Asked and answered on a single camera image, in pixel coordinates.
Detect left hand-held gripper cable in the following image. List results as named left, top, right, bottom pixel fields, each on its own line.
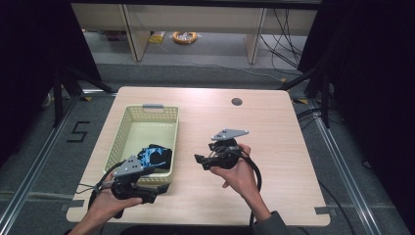
left=77, top=161, right=125, bottom=211

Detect black metal stand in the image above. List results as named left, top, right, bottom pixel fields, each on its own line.
left=277, top=64, right=331, bottom=129
left=52, top=64, right=115, bottom=128

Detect yellow packet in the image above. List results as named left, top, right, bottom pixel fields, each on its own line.
left=148, top=31, right=166, bottom=45

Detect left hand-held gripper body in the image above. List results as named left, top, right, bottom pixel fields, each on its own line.
left=111, top=155, right=158, bottom=204

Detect hand-held gripper cable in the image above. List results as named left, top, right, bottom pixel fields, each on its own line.
left=240, top=152, right=264, bottom=231
left=77, top=161, right=125, bottom=211

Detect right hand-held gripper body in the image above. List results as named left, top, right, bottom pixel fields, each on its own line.
left=210, top=128, right=250, bottom=169

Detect pale yellow plastic basket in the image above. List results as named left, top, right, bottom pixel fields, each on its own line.
left=103, top=103, right=180, bottom=186

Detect person's right hand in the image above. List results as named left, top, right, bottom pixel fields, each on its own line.
left=209, top=144, right=262, bottom=200

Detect black floor cables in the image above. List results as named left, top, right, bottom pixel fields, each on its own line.
left=296, top=107, right=323, bottom=123

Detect right hand-held gripper cable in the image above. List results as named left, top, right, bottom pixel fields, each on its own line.
left=240, top=152, right=264, bottom=231

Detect bundle of black cables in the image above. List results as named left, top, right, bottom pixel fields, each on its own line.
left=259, top=8, right=305, bottom=71

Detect grey sleeve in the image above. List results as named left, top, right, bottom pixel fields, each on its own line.
left=253, top=211, right=292, bottom=235

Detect black curtain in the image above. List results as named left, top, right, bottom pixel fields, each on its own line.
left=0, top=0, right=102, bottom=167
left=297, top=0, right=415, bottom=226

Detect person's left hand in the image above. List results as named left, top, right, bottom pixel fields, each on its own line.
left=87, top=173, right=144, bottom=226

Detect metal floor rail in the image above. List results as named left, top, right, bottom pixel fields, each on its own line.
left=0, top=94, right=80, bottom=229
left=312, top=97, right=375, bottom=235

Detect blue patterned glove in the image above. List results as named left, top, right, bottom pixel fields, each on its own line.
left=136, top=146, right=164, bottom=169

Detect white floor cable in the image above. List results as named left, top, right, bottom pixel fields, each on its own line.
left=156, top=42, right=286, bottom=82

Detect black floor cable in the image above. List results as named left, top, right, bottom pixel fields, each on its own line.
left=317, top=180, right=357, bottom=235

